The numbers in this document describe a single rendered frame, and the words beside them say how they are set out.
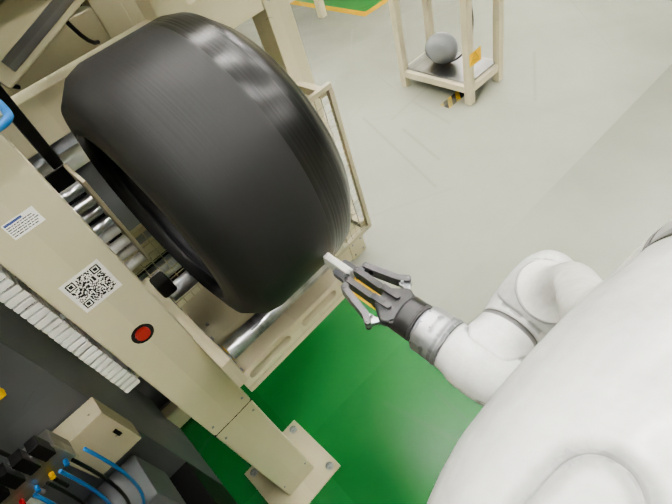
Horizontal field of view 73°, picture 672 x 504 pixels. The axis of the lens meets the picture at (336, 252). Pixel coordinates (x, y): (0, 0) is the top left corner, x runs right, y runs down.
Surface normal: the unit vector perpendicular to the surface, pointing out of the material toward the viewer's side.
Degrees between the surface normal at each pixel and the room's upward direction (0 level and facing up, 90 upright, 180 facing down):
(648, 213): 0
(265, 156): 61
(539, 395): 41
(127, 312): 90
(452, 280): 0
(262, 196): 71
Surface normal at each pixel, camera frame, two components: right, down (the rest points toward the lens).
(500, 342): -0.11, -0.57
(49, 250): 0.69, 0.41
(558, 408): -0.61, -0.74
